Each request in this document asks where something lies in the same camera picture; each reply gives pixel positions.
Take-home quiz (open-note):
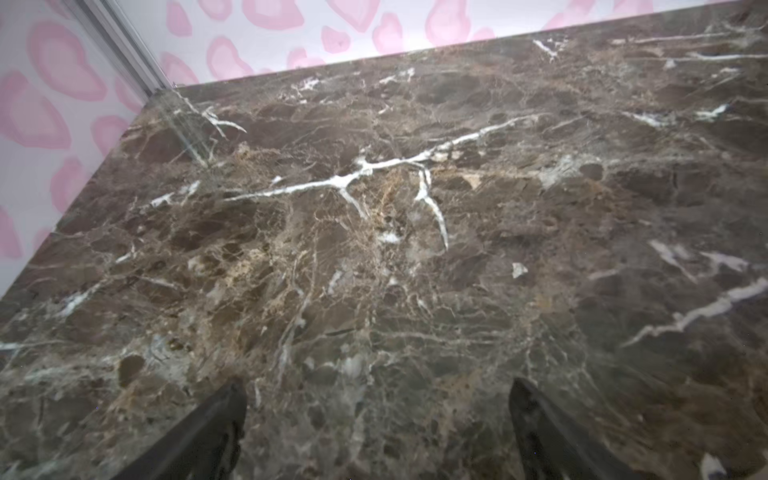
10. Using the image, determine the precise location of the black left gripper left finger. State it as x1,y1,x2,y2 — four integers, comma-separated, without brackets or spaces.
115,379,248,480

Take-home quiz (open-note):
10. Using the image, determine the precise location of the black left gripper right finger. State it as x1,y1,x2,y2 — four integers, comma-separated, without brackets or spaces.
508,377,640,480

